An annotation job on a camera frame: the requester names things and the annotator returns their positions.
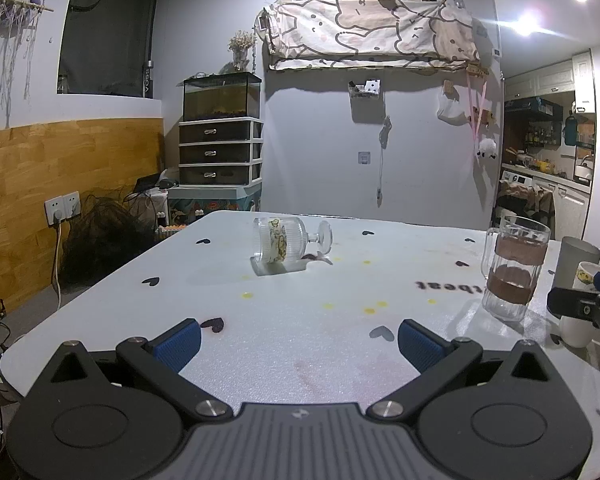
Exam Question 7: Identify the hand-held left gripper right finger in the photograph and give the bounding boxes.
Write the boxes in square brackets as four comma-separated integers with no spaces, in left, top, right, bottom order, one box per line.
[367,318,561,419]

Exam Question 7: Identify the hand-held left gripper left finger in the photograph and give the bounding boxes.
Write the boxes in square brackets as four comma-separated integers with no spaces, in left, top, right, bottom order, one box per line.
[45,318,234,420]

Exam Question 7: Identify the clear stemmed glass cup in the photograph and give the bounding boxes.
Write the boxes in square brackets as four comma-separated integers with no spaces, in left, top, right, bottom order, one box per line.
[252,215,334,266]

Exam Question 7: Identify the white floral print cup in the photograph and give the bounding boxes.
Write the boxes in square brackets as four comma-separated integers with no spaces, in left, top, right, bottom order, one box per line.
[559,261,600,349]

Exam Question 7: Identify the grey frosted cup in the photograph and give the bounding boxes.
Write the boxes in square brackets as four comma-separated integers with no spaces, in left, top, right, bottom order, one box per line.
[557,236,600,292]

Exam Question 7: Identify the glass mug with brown bands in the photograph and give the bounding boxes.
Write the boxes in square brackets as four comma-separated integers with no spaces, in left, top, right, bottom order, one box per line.
[481,215,552,322]

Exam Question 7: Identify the white kettle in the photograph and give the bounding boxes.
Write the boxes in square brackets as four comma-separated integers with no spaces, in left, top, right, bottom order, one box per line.
[573,156,594,184]

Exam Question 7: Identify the white washing machine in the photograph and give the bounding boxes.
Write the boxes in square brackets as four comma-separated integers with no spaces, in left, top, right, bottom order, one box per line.
[498,170,557,228]

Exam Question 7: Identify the black mesh pile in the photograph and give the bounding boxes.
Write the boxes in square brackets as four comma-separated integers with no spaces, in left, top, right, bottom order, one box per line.
[61,187,156,288]

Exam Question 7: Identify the teal painted cabinet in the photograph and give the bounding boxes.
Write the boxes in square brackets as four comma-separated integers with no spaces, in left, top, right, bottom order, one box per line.
[167,183,262,217]

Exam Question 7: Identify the black laptop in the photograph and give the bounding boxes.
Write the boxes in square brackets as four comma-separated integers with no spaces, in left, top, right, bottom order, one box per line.
[131,172,162,194]

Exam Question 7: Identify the white plastic drawer unit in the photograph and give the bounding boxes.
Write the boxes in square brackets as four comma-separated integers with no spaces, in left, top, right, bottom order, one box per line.
[178,117,264,186]

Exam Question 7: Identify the pink ribbon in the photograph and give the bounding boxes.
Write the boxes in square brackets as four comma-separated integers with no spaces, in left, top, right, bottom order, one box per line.
[466,71,490,147]

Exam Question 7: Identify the white hanging bag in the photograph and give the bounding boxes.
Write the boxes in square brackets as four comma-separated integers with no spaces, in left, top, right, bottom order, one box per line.
[436,94,469,124]

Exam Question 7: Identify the glass fish tank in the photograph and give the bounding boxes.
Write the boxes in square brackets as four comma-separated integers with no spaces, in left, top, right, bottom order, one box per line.
[182,72,263,122]

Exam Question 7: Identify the dried flowers in vase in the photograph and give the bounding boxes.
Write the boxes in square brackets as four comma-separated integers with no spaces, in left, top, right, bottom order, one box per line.
[228,30,258,72]

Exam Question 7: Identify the printed blanket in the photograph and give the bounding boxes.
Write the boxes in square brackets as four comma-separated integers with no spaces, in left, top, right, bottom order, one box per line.
[259,0,482,72]

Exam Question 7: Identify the dark covered window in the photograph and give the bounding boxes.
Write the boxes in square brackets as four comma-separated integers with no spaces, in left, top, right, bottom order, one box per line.
[56,0,160,99]

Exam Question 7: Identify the white power cable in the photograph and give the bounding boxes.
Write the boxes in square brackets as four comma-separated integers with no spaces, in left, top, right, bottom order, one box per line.
[51,220,65,313]

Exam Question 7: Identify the white wall outlet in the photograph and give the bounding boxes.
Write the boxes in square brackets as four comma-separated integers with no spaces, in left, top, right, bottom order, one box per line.
[43,190,82,225]

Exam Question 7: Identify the hanging grey cord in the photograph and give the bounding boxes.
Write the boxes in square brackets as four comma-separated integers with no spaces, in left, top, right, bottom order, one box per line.
[376,115,393,207]

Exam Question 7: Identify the white kitchen wall cabinet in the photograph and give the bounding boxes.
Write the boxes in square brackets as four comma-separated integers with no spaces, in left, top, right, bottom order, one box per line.
[503,51,596,102]

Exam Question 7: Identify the white macrame wall hanging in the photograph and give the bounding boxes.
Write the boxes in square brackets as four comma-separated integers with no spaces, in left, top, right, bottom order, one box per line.
[0,0,57,133]

